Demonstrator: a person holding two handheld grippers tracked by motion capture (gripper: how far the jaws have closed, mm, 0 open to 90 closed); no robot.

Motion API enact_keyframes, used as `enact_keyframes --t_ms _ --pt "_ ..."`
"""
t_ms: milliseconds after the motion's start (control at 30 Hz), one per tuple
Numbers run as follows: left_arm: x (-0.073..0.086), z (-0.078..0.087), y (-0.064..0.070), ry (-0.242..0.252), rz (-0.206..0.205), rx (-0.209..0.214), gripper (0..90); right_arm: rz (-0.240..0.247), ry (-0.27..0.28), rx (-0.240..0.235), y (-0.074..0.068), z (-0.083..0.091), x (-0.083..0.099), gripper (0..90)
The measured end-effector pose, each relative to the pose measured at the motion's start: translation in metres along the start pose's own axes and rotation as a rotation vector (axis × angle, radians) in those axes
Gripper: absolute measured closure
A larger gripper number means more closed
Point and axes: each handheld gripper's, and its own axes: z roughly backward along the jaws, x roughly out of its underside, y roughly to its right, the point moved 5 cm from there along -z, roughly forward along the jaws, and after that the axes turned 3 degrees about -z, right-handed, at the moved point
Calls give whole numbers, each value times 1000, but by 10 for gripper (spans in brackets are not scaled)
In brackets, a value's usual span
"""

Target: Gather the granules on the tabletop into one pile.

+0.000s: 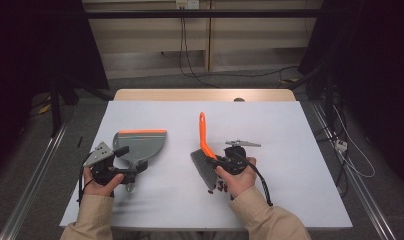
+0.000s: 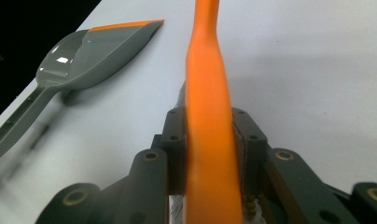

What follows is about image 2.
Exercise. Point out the orange brush with grey bristles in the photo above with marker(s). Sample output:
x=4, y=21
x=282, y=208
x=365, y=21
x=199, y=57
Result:
x=208, y=109

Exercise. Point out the grey dustpan with orange edge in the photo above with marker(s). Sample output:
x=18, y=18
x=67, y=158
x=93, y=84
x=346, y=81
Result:
x=93, y=59

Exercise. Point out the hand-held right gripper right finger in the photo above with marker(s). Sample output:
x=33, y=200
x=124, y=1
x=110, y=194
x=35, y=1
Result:
x=250, y=146

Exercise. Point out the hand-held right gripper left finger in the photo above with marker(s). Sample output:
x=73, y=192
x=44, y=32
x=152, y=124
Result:
x=176, y=149

